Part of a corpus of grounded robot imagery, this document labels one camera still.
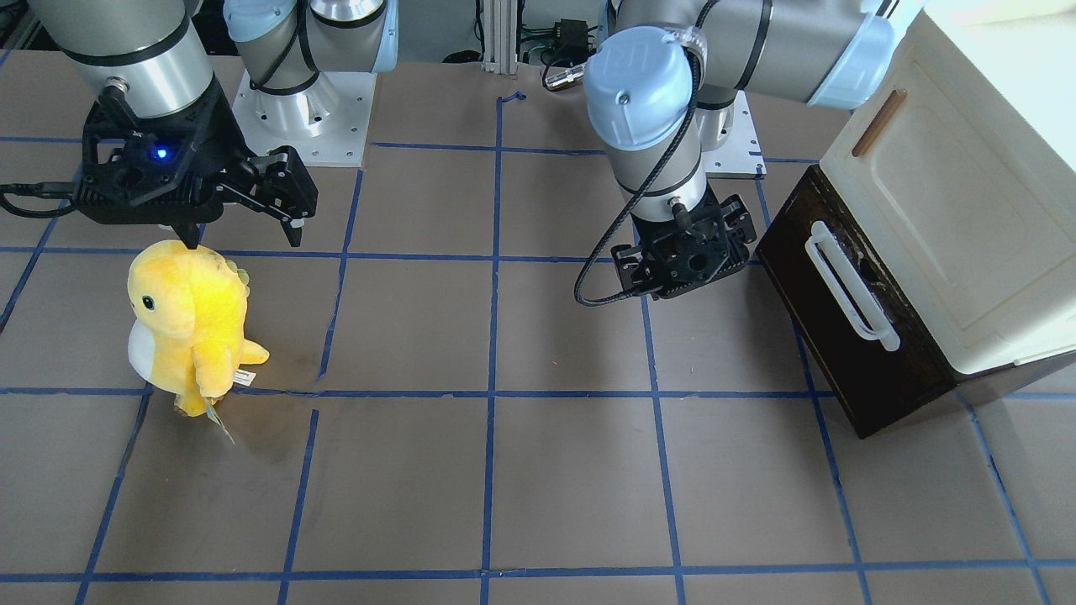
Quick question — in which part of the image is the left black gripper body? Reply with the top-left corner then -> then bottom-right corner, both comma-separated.
631,187 -> 758,299

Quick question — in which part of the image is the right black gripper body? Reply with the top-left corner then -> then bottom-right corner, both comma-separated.
72,80 -> 257,229

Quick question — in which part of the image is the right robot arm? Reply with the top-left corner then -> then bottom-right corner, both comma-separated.
10,1 -> 399,248

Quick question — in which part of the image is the yellow plush toy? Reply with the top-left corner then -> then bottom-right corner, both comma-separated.
127,239 -> 270,428

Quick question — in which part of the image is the white cabinet box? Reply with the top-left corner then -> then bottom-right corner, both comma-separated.
820,1 -> 1075,374

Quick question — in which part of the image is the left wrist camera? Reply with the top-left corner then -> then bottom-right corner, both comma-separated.
610,244 -> 665,297

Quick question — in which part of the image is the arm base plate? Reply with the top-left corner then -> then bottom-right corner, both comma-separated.
695,92 -> 767,179
231,72 -> 377,168

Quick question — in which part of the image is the white drawer handle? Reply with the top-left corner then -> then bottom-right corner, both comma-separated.
804,221 -> 902,352

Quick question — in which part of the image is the aluminium frame post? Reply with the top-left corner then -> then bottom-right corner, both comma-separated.
477,1 -> 522,78

